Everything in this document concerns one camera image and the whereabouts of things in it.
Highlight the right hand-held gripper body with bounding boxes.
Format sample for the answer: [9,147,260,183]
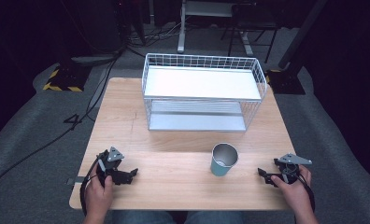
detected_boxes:
[266,152,314,185]

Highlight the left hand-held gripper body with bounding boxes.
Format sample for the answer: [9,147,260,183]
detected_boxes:
[95,146,135,186]

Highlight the teal metal cup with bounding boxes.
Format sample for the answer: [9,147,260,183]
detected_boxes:
[209,142,239,177]

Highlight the white wire shelf rack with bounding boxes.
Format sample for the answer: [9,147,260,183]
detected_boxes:
[141,52,268,133]

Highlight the person's right hand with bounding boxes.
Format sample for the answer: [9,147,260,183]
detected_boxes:
[270,164,314,217]

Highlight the person's left hand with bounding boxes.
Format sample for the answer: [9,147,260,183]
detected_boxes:
[84,163,115,219]

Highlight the person's left leg in jeans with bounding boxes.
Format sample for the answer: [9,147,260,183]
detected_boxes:
[111,210,178,224]

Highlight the person's leg in jeans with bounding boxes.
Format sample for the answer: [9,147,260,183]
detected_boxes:
[111,210,178,224]
[184,210,245,224]

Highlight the person's right leg in jeans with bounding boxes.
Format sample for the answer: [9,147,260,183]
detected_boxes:
[184,210,245,224]

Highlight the yellow-black striped stand base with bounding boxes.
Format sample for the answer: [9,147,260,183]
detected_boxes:
[264,68,306,95]
[42,63,93,93]

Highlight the black slanted stand pole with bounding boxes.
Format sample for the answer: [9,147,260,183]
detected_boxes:
[277,0,329,70]

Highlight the black chair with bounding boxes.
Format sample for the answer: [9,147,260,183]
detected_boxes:
[220,2,282,64]

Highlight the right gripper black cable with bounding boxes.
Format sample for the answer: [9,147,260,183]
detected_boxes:
[297,172,317,214]

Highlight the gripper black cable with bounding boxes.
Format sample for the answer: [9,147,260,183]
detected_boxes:
[79,158,101,217]
[297,172,317,214]

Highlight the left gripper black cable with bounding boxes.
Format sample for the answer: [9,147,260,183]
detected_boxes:
[79,158,101,217]

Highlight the grey table edge bracket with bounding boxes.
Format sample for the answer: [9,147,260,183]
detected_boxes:
[65,175,86,187]

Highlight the long black floor cable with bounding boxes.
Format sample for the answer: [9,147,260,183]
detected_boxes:
[0,52,122,192]

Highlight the bundle of floor cables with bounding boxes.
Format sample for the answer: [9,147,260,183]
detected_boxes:
[123,18,182,59]

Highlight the white desk frame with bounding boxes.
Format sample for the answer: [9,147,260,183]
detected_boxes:
[177,0,255,57]

